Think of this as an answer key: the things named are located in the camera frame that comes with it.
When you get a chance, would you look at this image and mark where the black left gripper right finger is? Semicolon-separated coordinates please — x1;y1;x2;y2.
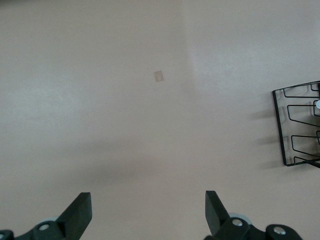
204;190;303;240

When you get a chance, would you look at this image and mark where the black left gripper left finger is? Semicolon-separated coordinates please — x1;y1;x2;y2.
0;192;93;240

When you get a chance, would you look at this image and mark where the black wire cup holder rack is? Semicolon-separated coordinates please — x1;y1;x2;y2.
271;80;320;169

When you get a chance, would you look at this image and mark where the small brown tape patch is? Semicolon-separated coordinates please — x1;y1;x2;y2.
153;70;165;83

